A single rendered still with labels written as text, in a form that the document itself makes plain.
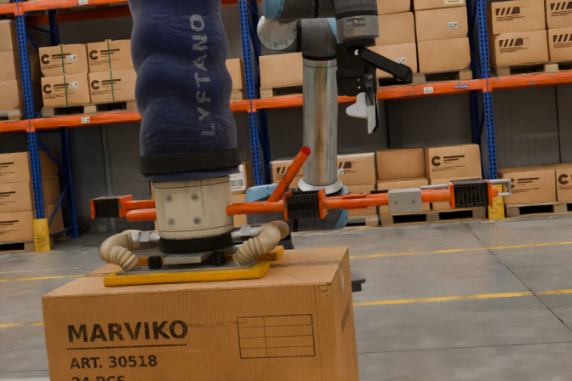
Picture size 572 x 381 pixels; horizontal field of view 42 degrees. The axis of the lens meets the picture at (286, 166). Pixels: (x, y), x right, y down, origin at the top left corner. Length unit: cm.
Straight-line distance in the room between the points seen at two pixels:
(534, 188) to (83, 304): 780
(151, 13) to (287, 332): 71
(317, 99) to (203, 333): 103
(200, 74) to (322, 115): 82
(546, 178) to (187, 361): 778
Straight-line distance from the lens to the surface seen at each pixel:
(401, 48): 885
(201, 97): 159
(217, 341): 153
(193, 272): 157
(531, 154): 1036
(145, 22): 162
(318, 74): 231
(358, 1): 160
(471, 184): 159
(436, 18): 892
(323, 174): 244
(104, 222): 1072
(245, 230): 166
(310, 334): 149
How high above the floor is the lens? 124
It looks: 3 degrees down
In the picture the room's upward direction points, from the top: 5 degrees counter-clockwise
